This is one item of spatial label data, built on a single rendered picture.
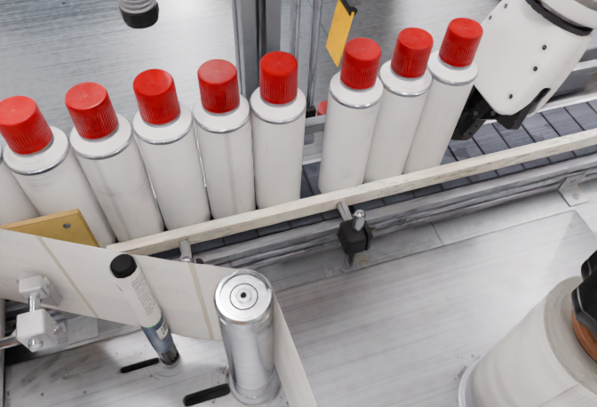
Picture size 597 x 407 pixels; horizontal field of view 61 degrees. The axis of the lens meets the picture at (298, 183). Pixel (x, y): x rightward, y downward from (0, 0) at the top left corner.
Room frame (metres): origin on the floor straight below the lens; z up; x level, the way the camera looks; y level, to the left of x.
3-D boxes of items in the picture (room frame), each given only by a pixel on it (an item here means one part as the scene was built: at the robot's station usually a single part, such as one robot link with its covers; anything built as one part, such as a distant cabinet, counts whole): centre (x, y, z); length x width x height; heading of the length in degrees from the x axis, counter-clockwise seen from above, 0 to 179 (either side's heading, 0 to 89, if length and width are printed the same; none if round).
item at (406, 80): (0.38, -0.10, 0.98); 0.05 x 0.05 x 0.20
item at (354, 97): (0.36, -0.05, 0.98); 0.05 x 0.05 x 0.20
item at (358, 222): (0.28, -0.06, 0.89); 0.03 x 0.03 x 0.12; 20
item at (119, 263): (0.15, 0.11, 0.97); 0.02 x 0.02 x 0.19
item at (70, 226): (0.22, 0.24, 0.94); 0.10 x 0.01 x 0.09; 110
